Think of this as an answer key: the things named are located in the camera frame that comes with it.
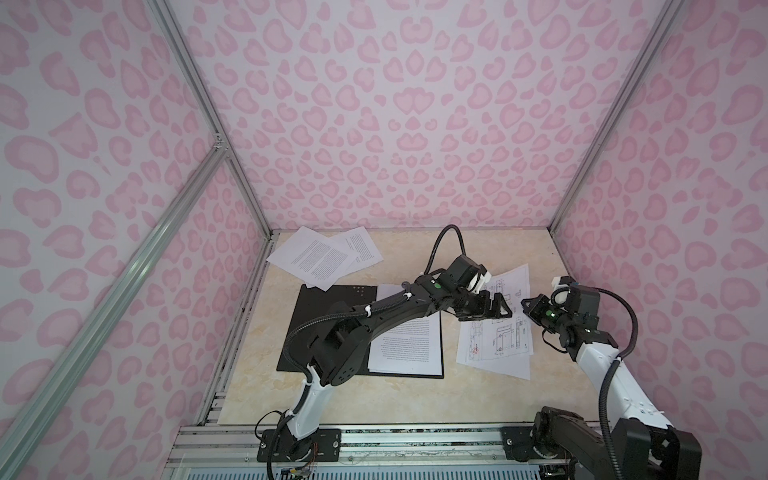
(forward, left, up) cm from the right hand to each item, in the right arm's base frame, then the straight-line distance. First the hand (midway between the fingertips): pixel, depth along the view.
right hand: (523, 297), depth 83 cm
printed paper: (+26, +67, -15) cm, 74 cm away
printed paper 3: (-8, +31, -15) cm, 35 cm away
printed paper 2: (+33, +51, -15) cm, 63 cm away
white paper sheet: (-14, +1, -15) cm, 20 cm away
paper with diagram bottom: (-8, +6, -9) cm, 13 cm away
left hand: (-6, +7, +3) cm, 10 cm away
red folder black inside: (+8, +64, -17) cm, 66 cm away
